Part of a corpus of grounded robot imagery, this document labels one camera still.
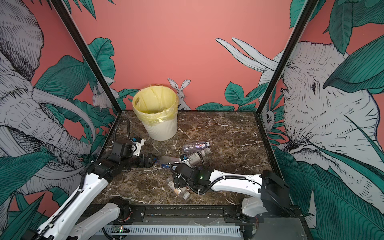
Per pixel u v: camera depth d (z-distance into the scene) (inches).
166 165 33.9
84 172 19.3
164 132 36.8
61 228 15.3
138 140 27.1
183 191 30.7
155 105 41.1
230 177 19.3
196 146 37.4
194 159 34.6
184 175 22.0
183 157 27.6
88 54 34.5
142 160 26.0
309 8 27.5
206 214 29.5
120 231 27.7
